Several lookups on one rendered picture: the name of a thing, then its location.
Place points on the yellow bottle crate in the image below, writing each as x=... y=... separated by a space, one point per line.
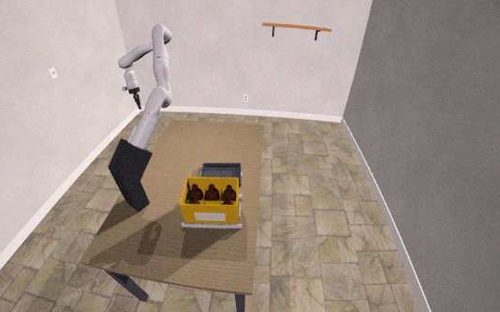
x=211 y=211

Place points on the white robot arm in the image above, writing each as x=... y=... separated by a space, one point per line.
x=150 y=117

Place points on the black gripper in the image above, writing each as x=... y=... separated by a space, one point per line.
x=136 y=96

